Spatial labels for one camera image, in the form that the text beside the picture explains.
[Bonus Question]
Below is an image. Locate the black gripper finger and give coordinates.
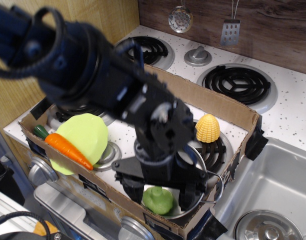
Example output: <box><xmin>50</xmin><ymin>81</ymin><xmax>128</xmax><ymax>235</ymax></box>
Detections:
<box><xmin>178</xmin><ymin>183</ymin><xmax>205</xmax><ymax>211</ymax></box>
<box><xmin>121</xmin><ymin>177</ymin><xmax>145</xmax><ymax>203</ymax></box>

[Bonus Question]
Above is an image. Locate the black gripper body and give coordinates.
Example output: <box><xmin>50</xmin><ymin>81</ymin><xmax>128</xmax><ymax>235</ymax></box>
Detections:
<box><xmin>111</xmin><ymin>140</ymin><xmax>209</xmax><ymax>193</ymax></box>

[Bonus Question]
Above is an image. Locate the stainless steel pot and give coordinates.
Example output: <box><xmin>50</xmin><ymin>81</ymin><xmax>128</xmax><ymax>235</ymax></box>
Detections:
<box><xmin>141</xmin><ymin>145</ymin><xmax>224</xmax><ymax>220</ymax></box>

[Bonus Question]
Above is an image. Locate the light green toy broccoli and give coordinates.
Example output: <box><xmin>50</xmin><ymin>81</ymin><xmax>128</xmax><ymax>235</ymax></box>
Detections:
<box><xmin>142</xmin><ymin>186</ymin><xmax>173</xmax><ymax>215</ymax></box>

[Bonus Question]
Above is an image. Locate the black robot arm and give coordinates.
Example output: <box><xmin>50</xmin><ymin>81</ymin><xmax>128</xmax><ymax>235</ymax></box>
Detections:
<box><xmin>0</xmin><ymin>5</ymin><xmax>208</xmax><ymax>211</ymax></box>

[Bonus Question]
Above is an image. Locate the front silver stove knob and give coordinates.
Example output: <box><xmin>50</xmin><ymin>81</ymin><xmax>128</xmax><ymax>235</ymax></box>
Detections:
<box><xmin>93</xmin><ymin>141</ymin><xmax>122</xmax><ymax>172</ymax></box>

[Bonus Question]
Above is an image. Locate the silver stove knob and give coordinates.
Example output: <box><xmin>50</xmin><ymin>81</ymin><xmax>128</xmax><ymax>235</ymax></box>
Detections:
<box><xmin>184</xmin><ymin>46</ymin><xmax>212</xmax><ymax>67</ymax></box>
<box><xmin>93</xmin><ymin>141</ymin><xmax>122</xmax><ymax>172</ymax></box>

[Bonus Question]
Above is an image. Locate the lower silver oven knob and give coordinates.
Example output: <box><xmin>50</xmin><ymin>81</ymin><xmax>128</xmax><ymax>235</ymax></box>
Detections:
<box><xmin>118</xmin><ymin>216</ymin><xmax>155</xmax><ymax>240</ymax></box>

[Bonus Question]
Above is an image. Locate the silver oven knob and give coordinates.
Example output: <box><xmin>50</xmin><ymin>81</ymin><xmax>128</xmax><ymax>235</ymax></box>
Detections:
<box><xmin>28</xmin><ymin>156</ymin><xmax>59</xmax><ymax>186</ymax></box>
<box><xmin>118</xmin><ymin>216</ymin><xmax>155</xmax><ymax>240</ymax></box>

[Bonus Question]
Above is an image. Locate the front right black burner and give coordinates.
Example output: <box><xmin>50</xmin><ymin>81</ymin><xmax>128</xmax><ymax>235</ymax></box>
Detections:
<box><xmin>187</xmin><ymin>118</ymin><xmax>234</xmax><ymax>186</ymax></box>

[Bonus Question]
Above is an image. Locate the yellow toy corn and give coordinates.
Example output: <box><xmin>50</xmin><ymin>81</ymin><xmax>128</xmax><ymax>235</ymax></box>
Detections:
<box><xmin>195</xmin><ymin>113</ymin><xmax>221</xmax><ymax>143</ymax></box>

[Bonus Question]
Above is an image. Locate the light green plastic plate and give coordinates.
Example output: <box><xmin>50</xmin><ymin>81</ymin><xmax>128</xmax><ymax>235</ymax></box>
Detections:
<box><xmin>56</xmin><ymin>125</ymin><xmax>108</xmax><ymax>166</ymax></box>

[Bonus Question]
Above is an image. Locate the silver sink drain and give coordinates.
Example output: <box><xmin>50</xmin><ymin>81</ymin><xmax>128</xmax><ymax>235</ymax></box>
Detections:
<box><xmin>234</xmin><ymin>209</ymin><xmax>304</xmax><ymax>240</ymax></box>

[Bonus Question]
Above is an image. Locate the grey toy sink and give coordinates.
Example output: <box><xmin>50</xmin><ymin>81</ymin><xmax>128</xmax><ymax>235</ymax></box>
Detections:
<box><xmin>215</xmin><ymin>138</ymin><xmax>306</xmax><ymax>240</ymax></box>

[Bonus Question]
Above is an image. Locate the brown cardboard fence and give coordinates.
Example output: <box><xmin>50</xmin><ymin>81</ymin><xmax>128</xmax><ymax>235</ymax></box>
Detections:
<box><xmin>20</xmin><ymin>65</ymin><xmax>261</xmax><ymax>240</ymax></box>

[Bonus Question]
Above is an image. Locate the orange toy carrot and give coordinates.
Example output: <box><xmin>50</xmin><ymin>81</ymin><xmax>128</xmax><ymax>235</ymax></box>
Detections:
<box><xmin>33</xmin><ymin>124</ymin><xmax>93</xmax><ymax>170</ymax></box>

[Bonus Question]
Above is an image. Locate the left silver oven knob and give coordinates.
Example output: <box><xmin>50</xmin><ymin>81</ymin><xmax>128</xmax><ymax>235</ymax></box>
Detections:
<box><xmin>28</xmin><ymin>156</ymin><xmax>59</xmax><ymax>186</ymax></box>

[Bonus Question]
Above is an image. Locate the front left black burner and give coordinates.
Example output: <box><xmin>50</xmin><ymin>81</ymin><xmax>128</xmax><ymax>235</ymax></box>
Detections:
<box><xmin>47</xmin><ymin>105</ymin><xmax>115</xmax><ymax>130</ymax></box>

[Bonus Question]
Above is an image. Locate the orange object bottom left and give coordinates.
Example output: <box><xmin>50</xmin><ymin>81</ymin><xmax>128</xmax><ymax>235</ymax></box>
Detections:
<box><xmin>33</xmin><ymin>221</ymin><xmax>58</xmax><ymax>236</ymax></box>

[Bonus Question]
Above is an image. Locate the back silver stove knob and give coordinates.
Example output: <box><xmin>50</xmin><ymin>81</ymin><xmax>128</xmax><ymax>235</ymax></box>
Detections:
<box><xmin>184</xmin><ymin>46</ymin><xmax>212</xmax><ymax>67</ymax></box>

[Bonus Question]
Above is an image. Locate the back right black burner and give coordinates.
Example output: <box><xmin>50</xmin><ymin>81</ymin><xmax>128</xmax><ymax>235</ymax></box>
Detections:
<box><xmin>197</xmin><ymin>63</ymin><xmax>278</xmax><ymax>114</ymax></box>

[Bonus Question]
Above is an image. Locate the hanging silver strainer ladle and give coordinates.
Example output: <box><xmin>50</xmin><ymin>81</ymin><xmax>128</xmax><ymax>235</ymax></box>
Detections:
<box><xmin>168</xmin><ymin>0</ymin><xmax>193</xmax><ymax>34</ymax></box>

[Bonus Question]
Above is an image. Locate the hanging silver slotted spatula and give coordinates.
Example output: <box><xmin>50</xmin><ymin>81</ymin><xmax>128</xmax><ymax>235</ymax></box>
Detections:
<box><xmin>220</xmin><ymin>0</ymin><xmax>241</xmax><ymax>46</ymax></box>

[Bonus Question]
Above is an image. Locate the grey oven door handle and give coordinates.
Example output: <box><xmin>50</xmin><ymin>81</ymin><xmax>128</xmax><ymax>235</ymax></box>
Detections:
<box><xmin>34</xmin><ymin>183</ymin><xmax>120</xmax><ymax>240</ymax></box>

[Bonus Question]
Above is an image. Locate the black cable bottom left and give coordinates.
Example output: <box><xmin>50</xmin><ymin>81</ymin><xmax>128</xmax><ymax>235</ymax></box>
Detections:
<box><xmin>0</xmin><ymin>211</ymin><xmax>51</xmax><ymax>240</ymax></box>

